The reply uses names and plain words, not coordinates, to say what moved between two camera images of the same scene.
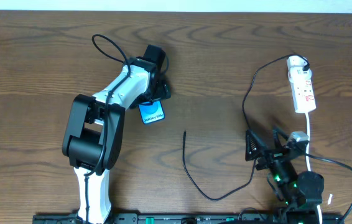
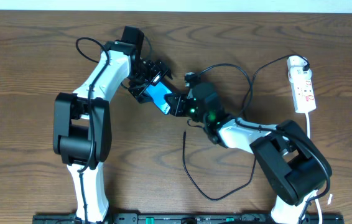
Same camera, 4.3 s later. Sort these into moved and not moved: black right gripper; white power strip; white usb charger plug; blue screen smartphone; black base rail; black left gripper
Moved: black right gripper; black left gripper; blue screen smartphone
Not moved: black base rail; white power strip; white usb charger plug
